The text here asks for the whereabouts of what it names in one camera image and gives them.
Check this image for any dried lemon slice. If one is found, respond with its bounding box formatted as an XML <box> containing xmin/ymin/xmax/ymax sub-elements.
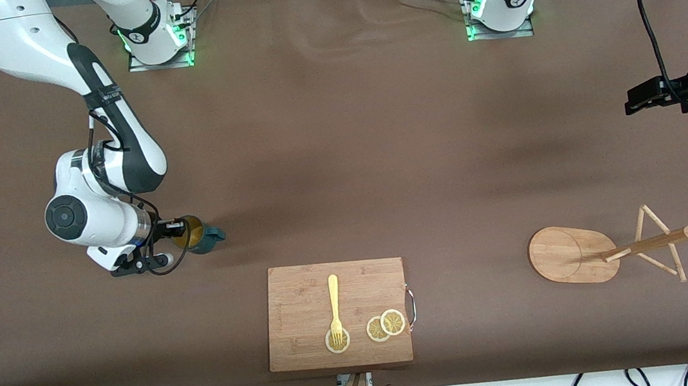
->
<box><xmin>379</xmin><ymin>308</ymin><xmax>407</xmax><ymax>338</ymax></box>
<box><xmin>324</xmin><ymin>327</ymin><xmax>353</xmax><ymax>355</ymax></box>
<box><xmin>365</xmin><ymin>315</ymin><xmax>393</xmax><ymax>344</ymax></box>

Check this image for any wooden cutting board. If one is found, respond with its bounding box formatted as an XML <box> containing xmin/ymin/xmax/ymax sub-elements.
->
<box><xmin>258</xmin><ymin>252</ymin><xmax>422</xmax><ymax>378</ymax></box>

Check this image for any brown table cover mat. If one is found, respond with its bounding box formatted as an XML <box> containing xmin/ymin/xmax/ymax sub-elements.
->
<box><xmin>0</xmin><ymin>0</ymin><xmax>688</xmax><ymax>386</ymax></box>

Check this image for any wooden cup rack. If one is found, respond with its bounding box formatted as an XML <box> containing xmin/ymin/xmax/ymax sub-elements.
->
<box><xmin>524</xmin><ymin>199</ymin><xmax>688</xmax><ymax>300</ymax></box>

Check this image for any teal cup yellow inside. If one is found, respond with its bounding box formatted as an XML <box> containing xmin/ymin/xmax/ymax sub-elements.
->
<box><xmin>169</xmin><ymin>211</ymin><xmax>228</xmax><ymax>257</ymax></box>

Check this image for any small metal bracket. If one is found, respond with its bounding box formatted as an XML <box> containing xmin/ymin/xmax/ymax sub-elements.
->
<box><xmin>336</xmin><ymin>371</ymin><xmax>375</xmax><ymax>386</ymax></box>

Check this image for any yellow plastic fork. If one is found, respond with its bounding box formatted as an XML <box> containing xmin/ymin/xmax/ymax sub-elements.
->
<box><xmin>325</xmin><ymin>274</ymin><xmax>346</xmax><ymax>347</ymax></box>

